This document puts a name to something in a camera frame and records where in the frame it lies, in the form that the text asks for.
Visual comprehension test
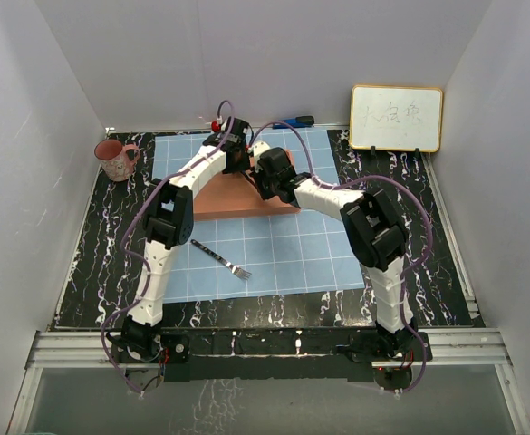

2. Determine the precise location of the orange plastic tray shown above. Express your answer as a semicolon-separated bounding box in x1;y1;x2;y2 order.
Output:
187;151;299;221

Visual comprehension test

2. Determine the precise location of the blue checked tablecloth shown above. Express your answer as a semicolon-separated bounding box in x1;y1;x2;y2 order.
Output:
152;128;365;303

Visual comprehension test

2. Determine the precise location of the silver metal fork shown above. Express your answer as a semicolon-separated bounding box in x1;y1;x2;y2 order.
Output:
190;239;251;280

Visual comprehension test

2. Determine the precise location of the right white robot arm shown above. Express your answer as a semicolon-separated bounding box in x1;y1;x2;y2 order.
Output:
249;141;413;360

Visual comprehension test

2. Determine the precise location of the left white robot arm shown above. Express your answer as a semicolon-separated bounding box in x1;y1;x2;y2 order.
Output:
117;118;251;362

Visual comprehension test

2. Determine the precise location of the blue marker pen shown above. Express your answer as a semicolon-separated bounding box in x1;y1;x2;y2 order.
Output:
272;115;315;130

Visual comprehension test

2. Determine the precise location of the pink floral mug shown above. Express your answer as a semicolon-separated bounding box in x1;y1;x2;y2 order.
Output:
94;139;140;182

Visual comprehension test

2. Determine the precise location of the small framed whiteboard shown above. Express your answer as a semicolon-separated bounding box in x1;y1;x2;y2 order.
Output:
349;84;443;153

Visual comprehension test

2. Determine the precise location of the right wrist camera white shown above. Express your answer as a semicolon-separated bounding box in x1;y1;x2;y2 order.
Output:
248;140;270;171

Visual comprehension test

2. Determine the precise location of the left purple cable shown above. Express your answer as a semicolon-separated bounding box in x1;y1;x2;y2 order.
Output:
100;100;238;394

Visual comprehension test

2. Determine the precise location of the purple cable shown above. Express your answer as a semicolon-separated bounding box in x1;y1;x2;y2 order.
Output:
100;100;238;394
250;121;433;394

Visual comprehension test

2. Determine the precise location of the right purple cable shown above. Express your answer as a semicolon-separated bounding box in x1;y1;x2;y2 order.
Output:
250;121;433;394

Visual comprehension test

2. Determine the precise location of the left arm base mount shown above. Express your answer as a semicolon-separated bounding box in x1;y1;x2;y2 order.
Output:
105;323;190;364

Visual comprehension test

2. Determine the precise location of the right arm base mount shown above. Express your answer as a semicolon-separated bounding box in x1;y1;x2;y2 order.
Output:
335;330;432;363

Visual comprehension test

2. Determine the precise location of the aluminium frame rail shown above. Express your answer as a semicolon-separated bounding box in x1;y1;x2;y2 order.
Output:
26;328;510;368

